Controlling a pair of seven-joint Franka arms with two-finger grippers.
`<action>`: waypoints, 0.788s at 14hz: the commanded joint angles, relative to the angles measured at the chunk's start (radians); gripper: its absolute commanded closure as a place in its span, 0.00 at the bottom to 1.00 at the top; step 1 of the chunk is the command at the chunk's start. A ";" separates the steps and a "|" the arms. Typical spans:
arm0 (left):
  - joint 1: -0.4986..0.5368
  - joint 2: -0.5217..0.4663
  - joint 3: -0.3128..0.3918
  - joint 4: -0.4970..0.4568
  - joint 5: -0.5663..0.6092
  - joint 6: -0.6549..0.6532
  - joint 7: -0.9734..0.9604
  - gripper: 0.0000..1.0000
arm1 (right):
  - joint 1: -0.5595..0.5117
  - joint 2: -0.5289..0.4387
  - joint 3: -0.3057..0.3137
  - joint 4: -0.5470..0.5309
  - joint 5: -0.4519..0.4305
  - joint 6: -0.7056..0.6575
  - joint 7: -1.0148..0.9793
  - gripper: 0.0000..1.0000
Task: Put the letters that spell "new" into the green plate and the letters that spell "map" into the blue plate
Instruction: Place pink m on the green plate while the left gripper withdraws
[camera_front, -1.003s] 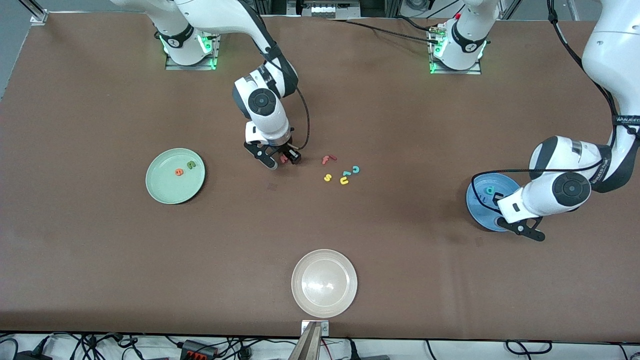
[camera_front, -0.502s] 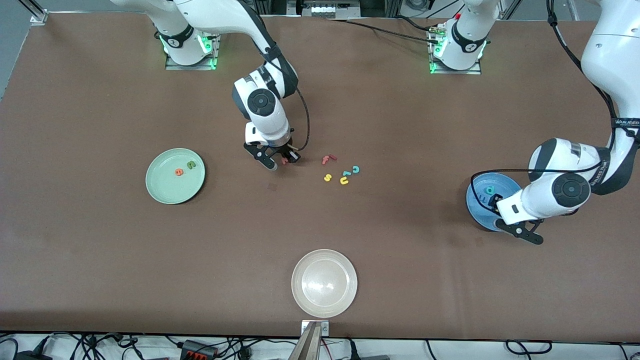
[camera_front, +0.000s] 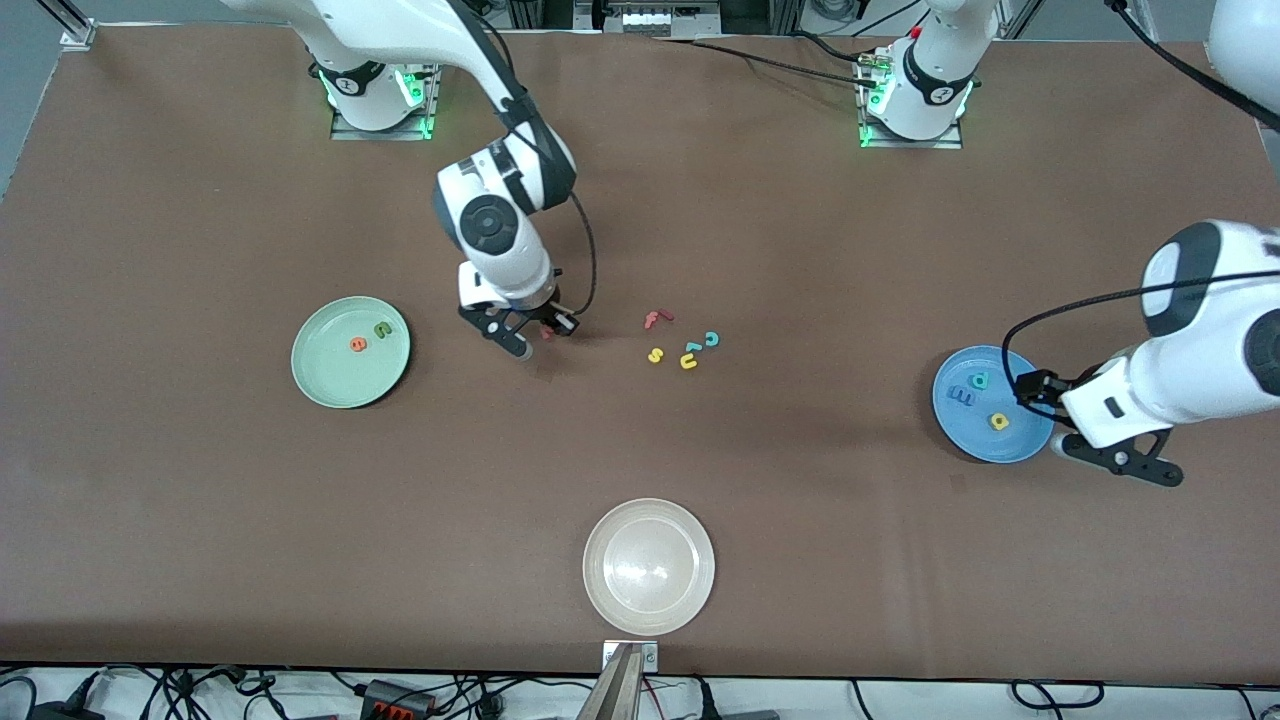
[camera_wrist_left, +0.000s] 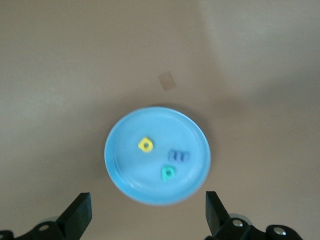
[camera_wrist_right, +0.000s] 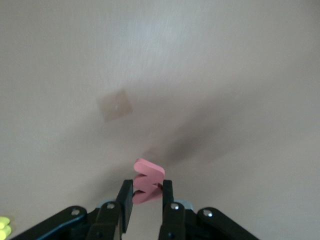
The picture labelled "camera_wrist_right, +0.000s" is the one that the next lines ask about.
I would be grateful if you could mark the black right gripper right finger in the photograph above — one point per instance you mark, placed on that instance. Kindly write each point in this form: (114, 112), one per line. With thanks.
(173, 222)

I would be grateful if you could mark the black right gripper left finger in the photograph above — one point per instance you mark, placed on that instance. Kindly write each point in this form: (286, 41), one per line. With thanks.
(107, 222)

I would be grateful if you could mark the red zigzag foam letter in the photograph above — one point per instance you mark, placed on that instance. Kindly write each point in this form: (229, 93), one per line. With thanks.
(150, 175)

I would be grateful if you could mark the yellow foam letter s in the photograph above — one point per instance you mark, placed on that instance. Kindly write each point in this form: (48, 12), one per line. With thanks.
(4, 226)

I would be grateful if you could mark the clear tape patch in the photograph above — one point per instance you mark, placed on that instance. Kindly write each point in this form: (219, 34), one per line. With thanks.
(115, 106)

